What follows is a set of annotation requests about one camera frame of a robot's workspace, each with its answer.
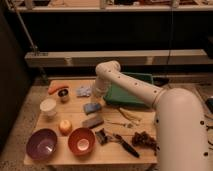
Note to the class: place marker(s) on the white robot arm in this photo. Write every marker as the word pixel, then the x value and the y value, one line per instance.
pixel 180 124

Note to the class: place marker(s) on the green plastic tray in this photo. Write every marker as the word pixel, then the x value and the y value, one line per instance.
pixel 119 97

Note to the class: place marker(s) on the crumpled light blue cloth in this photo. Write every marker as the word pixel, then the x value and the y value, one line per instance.
pixel 83 91

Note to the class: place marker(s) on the grey rectangular block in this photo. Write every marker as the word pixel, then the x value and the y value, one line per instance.
pixel 93 122

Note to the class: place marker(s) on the yellow banana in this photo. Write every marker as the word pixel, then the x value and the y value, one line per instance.
pixel 128 114

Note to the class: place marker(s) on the small metal cup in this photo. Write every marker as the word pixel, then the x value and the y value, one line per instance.
pixel 63 95

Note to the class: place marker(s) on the small dark metal clip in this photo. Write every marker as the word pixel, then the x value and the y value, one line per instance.
pixel 101 136

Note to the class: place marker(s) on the orange carrot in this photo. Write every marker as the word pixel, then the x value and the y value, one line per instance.
pixel 55 88

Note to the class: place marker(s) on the orange-red bowl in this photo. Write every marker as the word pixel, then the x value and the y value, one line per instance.
pixel 81 141

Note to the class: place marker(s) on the white cup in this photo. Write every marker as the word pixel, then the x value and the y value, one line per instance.
pixel 48 107

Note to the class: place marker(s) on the bunch of dark grapes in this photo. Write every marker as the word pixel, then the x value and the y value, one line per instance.
pixel 143 139

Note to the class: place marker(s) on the purple bowl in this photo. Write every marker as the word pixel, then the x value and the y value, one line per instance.
pixel 41 144

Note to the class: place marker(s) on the wooden shelf beam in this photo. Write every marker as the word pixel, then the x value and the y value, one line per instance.
pixel 125 58

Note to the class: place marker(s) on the black handled utensil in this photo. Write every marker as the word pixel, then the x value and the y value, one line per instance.
pixel 126 146

